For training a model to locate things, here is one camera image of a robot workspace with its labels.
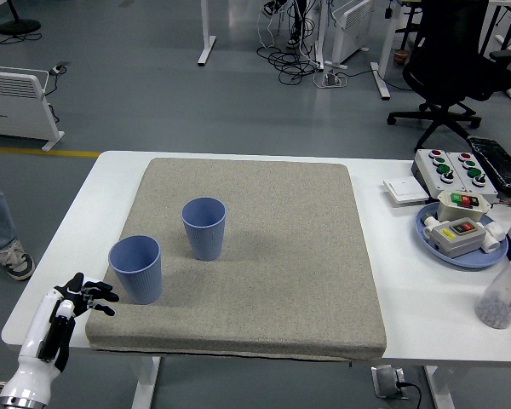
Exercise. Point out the white table leg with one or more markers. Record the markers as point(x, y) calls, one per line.
point(440, 387)
point(145, 383)

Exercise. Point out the white desk leg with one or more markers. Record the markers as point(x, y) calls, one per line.
point(381, 81)
point(319, 42)
point(206, 42)

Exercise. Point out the white green-red push-button switch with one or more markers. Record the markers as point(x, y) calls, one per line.
point(451, 209)

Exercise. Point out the white plastic pipe fitting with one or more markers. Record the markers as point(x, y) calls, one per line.
point(430, 226)
point(492, 238)

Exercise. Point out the silver floor outlet box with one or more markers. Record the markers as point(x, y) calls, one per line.
point(385, 381)

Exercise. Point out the clear bottle red cap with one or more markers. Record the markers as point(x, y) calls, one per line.
point(500, 298)

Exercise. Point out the grey-brown square mat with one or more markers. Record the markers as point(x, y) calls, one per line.
point(260, 255)

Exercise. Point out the large white panel heater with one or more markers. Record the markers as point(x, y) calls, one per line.
point(13, 102)

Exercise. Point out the black office chair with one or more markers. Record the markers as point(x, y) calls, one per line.
point(451, 64)

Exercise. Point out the black fan stand base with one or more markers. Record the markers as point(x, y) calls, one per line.
point(19, 26)

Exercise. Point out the grey floor socket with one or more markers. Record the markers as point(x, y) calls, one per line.
point(59, 68)

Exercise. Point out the person's foot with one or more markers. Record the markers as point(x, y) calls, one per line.
point(271, 6)
point(15, 262)

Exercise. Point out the white button control box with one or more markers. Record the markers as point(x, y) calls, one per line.
point(428, 172)
point(489, 187)

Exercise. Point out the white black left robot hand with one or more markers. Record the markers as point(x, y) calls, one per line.
point(36, 345)

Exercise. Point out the small brown container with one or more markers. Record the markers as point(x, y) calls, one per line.
point(401, 57)

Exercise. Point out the grey switch box yellow label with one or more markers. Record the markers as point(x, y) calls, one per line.
point(455, 240)

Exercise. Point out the blue ribbed plastic cup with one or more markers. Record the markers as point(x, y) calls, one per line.
point(204, 243)
point(138, 281)

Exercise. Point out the black wrapped keyboard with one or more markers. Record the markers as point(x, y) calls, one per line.
point(498, 162)

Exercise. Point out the blue round plate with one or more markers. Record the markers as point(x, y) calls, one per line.
point(472, 260)

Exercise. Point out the white wall switch plate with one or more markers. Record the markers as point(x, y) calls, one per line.
point(404, 189)

